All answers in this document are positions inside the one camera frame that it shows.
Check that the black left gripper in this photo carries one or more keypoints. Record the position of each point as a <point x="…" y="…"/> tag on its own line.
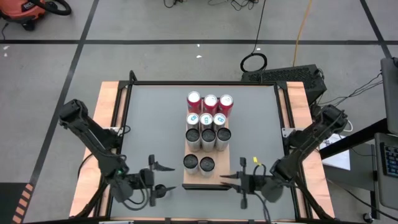
<point x="143" y="180"/>

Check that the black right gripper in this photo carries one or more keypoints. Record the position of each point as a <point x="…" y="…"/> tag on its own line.
<point x="255" y="183"/>

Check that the white Celsius can blue band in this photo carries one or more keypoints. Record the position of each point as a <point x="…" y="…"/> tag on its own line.
<point x="206" y="163"/>
<point x="190" y="161"/>

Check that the white Celsius can yellow band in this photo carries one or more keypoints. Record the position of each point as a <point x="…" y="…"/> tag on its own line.
<point x="224" y="134"/>

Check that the Celsius can orange print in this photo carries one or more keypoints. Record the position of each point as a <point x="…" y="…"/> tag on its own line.
<point x="192" y="136"/>

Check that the blue silver Red Bull can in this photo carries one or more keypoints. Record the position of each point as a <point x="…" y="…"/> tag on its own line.
<point x="219" y="119"/>
<point x="206" y="119"/>
<point x="192" y="118"/>

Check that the red soda can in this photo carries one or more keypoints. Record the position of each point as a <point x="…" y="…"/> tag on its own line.
<point x="194" y="97"/>
<point x="226" y="100"/>

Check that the red Fanta can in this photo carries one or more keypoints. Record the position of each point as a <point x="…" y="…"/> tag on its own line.
<point x="210" y="100"/>

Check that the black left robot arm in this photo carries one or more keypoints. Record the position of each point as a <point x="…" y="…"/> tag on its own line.
<point x="93" y="137"/>

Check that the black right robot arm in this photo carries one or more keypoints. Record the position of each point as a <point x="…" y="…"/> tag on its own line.
<point x="311" y="137"/>

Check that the wooden shelf board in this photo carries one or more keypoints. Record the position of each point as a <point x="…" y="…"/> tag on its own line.
<point x="224" y="168"/>

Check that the white paper sheet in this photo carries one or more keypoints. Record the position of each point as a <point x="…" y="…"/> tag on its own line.
<point x="339" y="158"/>

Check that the black metal bar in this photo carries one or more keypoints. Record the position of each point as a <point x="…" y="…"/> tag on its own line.
<point x="357" y="138"/>

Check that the black caster wheel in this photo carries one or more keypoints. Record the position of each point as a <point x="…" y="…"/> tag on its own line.
<point x="367" y="217"/>

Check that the grey laptop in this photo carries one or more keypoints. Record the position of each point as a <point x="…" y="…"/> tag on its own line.
<point x="385" y="193"/>

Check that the black orange-striped mat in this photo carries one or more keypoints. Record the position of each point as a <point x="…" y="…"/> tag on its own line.
<point x="9" y="202"/>

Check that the grey monitor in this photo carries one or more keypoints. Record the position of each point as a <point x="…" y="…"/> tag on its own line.
<point x="390" y="93"/>

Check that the orange shop vacuum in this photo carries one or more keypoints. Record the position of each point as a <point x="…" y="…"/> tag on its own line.
<point x="18" y="9"/>

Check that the black metal shelf leg frame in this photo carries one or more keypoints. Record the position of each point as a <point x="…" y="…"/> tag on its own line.
<point x="202" y="187"/>

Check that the black table frame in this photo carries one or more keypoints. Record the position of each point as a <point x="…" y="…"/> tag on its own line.
<point x="202" y="83"/>

